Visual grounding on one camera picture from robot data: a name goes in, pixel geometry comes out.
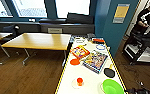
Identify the yellow-legged gaming table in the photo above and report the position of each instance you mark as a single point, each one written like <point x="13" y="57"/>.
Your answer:
<point x="91" y="80"/>

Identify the red yellow game box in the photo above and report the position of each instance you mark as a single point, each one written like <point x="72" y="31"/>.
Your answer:
<point x="80" y="52"/>

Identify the clear plastic container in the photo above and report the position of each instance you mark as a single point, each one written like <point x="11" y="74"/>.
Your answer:
<point x="80" y="40"/>

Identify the flat orange disc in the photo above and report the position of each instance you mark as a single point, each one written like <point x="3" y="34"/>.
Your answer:
<point x="75" y="61"/>

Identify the small grey box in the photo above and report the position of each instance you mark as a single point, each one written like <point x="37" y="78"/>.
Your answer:
<point x="91" y="35"/>

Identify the flat red object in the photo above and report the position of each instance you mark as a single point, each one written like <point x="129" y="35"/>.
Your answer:
<point x="98" y="40"/>

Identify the colourful board game box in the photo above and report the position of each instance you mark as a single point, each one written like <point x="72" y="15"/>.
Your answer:
<point x="95" y="62"/>

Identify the white blue-rimmed bowl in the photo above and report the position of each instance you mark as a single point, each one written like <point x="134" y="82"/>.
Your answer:
<point x="100" y="47"/>

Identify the dark padded backrest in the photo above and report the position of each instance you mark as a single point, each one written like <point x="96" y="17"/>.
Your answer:
<point x="80" y="18"/>

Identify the small orange cup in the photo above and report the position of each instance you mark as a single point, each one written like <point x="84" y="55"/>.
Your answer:
<point x="79" y="81"/>

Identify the bright window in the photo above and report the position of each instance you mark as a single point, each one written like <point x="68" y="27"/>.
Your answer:
<point x="1" y="8"/>
<point x="29" y="8"/>
<point x="72" y="8"/>

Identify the dark window bench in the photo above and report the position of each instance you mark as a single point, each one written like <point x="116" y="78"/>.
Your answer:
<point x="34" y="26"/>

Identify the dark office chair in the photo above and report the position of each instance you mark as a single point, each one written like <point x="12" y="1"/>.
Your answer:
<point x="11" y="30"/>

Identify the white storage box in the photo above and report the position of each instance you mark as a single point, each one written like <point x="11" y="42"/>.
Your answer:
<point x="149" y="56"/>

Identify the person in dark shirt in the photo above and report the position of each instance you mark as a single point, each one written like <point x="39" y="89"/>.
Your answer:
<point x="147" y="18"/>

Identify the grey wall vent panel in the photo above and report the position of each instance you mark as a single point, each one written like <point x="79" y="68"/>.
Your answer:
<point x="54" y="30"/>

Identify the yellow wall sign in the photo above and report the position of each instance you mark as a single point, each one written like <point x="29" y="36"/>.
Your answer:
<point x="121" y="12"/>

